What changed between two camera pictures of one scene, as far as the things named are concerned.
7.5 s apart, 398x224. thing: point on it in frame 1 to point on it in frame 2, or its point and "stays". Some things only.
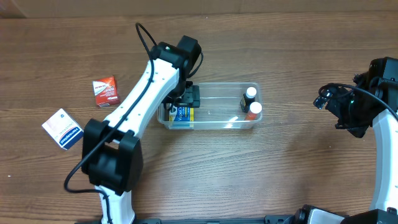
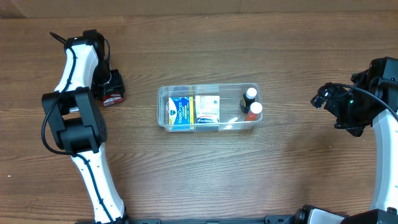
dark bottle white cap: [248, 98] stays
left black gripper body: [191, 92] to [104, 78]
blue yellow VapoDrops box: [181, 117] stays
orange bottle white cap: [255, 108] stays
